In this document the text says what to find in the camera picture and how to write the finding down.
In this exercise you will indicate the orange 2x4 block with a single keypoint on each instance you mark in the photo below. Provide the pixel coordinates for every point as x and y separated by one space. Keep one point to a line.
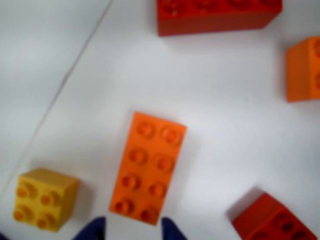
147 170

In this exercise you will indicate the orange 2x2 block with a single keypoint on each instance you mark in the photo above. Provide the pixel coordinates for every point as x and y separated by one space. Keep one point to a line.
303 70

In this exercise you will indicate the red 2x2 block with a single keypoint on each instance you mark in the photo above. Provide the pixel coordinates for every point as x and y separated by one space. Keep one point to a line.
270 222

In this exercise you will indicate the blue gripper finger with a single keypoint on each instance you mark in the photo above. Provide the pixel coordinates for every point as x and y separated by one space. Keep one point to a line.
171 231
93 230

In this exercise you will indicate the red 2x4 block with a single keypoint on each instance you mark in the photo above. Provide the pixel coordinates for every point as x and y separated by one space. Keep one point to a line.
215 17

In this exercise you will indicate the yellow 2x2 block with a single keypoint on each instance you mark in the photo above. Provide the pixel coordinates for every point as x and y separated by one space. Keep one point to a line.
43 200

